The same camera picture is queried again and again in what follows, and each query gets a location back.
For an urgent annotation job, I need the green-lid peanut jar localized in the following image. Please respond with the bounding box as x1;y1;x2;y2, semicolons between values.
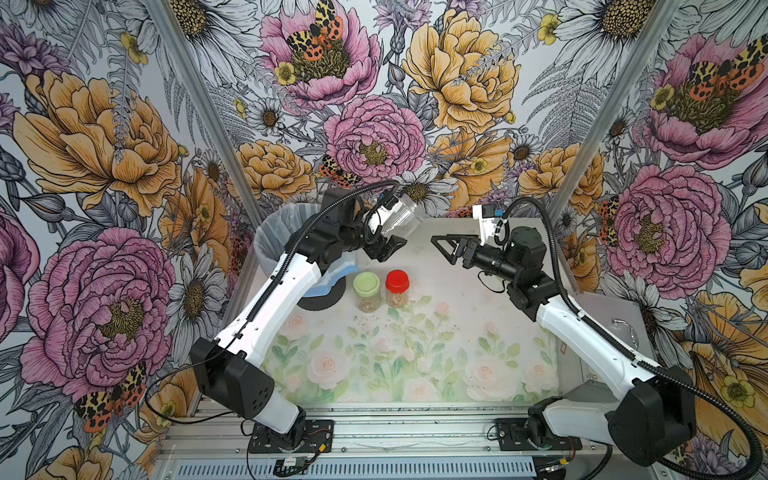
353;272;382;314
381;194;425;239

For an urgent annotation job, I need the red-lid peanut jar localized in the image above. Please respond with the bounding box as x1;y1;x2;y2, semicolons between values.
385;270;410;309

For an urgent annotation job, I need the black trash bin with liner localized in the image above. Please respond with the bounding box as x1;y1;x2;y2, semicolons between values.
253;202;359;312

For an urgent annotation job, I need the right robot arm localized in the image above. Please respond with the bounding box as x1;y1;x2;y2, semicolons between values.
431;226;696;467

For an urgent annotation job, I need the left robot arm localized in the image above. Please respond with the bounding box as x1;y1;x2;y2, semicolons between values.
190;181;420;445

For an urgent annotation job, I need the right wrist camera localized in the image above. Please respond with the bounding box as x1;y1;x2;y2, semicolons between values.
472;204;509;246

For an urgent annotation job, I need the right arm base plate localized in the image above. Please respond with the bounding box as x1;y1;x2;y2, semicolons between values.
486;417;582;453

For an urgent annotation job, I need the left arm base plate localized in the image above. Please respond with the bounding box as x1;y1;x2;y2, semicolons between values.
247;419;335;454

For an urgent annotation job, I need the aluminium front rail frame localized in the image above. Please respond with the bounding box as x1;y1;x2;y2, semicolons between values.
150;403;674;479

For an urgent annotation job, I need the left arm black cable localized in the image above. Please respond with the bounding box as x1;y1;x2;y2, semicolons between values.
142;179;403;426

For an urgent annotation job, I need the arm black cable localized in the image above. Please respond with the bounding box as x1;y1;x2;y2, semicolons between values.
497;196;764;480
142;179;403;426

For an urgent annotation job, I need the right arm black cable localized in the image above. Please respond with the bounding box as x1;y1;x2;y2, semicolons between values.
497;196;764;480

